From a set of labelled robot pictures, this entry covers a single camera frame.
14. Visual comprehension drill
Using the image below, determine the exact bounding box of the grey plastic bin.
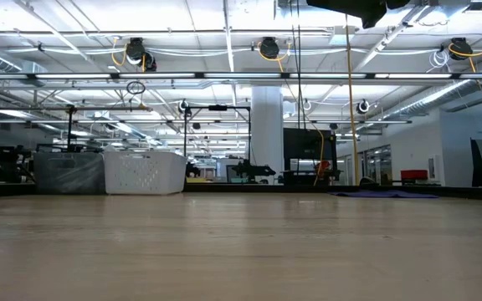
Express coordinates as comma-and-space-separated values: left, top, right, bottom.
33, 150, 106, 196

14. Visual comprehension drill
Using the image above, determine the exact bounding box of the black screen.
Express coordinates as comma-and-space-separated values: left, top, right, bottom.
283, 127, 337, 173

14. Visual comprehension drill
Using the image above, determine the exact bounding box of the black neighbouring rig frame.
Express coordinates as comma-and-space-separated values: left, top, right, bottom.
0, 104, 154, 154
184, 104, 253, 185

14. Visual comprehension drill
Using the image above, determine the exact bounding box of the navy blue mat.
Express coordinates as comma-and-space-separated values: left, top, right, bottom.
328, 190, 440, 200

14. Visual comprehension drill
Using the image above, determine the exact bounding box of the red box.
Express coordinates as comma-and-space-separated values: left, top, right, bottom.
400, 169, 429, 181

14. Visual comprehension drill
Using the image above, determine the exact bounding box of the white perforated plastic basket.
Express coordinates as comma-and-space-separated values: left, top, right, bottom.
102, 150, 188, 196

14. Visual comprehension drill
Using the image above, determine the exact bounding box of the white building column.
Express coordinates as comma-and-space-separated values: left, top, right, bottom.
251, 85, 285, 185

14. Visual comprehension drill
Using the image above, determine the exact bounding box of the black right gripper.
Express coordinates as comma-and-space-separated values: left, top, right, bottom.
305, 0, 412, 30

